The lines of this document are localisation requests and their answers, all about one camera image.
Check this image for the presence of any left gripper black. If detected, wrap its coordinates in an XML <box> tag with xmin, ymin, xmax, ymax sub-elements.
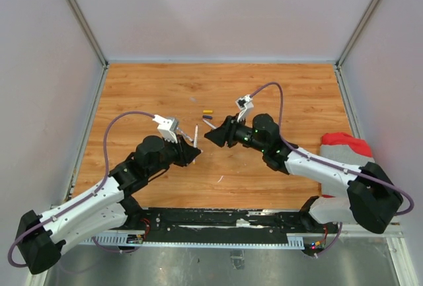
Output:
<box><xmin>147</xmin><ymin>133</ymin><xmax>201</xmax><ymax>178</ymax></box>

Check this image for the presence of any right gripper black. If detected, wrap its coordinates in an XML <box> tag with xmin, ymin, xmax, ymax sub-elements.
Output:
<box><xmin>205</xmin><ymin>113</ymin><xmax>267</xmax><ymax>154</ymax></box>

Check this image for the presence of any white marker yellow end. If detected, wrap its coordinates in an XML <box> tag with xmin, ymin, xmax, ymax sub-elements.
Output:
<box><xmin>193</xmin><ymin>124</ymin><xmax>198</xmax><ymax>164</ymax></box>

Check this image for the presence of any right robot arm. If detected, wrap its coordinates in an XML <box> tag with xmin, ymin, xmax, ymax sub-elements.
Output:
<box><xmin>204</xmin><ymin>114</ymin><xmax>403</xmax><ymax>234</ymax></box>

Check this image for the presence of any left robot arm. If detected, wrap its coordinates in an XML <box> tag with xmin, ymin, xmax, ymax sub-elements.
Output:
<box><xmin>15</xmin><ymin>135</ymin><xmax>201</xmax><ymax>275</ymax></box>

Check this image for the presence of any white pen with lettering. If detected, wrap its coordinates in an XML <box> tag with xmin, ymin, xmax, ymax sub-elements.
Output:
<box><xmin>178</xmin><ymin>128</ymin><xmax>194</xmax><ymax>143</ymax></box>

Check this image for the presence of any white pen black end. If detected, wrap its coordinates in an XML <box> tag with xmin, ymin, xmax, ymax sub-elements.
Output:
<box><xmin>202</xmin><ymin>119</ymin><xmax>216</xmax><ymax>129</ymax></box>

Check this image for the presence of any red and grey cloth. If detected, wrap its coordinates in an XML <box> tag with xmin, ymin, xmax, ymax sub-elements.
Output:
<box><xmin>319</xmin><ymin>132</ymin><xmax>376</xmax><ymax>201</ymax></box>

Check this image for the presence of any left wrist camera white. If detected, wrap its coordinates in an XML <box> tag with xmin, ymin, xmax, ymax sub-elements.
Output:
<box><xmin>153</xmin><ymin>114</ymin><xmax>179</xmax><ymax>143</ymax></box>

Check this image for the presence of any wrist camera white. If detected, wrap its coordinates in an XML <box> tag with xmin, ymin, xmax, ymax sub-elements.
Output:
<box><xmin>153</xmin><ymin>114</ymin><xmax>179</xmax><ymax>143</ymax></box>
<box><xmin>235</xmin><ymin>94</ymin><xmax>254</xmax><ymax>122</ymax></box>

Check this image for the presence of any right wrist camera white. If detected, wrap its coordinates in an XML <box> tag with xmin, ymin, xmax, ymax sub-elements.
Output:
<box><xmin>235</xmin><ymin>94</ymin><xmax>254</xmax><ymax>122</ymax></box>

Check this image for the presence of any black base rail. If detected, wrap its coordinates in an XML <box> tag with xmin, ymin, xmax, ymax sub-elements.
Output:
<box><xmin>127</xmin><ymin>207</ymin><xmax>338</xmax><ymax>244</ymax></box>

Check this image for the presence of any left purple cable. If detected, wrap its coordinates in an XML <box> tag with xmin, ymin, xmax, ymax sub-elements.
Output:
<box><xmin>7</xmin><ymin>111</ymin><xmax>156</xmax><ymax>269</ymax></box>

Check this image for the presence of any aluminium frame rail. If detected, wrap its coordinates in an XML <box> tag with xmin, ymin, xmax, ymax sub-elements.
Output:
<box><xmin>29</xmin><ymin>205</ymin><xmax>414</xmax><ymax>286</ymax></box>

